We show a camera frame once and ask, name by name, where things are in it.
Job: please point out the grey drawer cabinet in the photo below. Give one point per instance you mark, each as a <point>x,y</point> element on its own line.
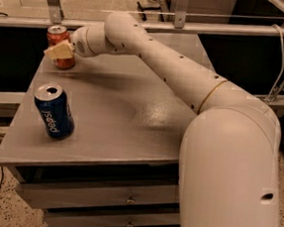
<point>128,126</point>

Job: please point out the blue pepsi can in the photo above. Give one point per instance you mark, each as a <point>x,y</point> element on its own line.
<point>51,102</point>

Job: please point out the middle grey drawer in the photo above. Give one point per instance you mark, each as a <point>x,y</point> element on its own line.
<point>67,219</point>

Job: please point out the top grey drawer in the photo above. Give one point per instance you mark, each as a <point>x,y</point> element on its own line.
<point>90,194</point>

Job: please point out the metal railing frame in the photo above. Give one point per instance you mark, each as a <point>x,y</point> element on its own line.
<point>241,17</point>

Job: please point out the grey drawer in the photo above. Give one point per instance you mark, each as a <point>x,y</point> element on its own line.
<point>67,219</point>
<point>90,194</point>

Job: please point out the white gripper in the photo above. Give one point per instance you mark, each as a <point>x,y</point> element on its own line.
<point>79,42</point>

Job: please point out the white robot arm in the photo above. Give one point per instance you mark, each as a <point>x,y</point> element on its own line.
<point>228,161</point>

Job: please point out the red coke can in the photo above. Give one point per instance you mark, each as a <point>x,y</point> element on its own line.
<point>59,34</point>

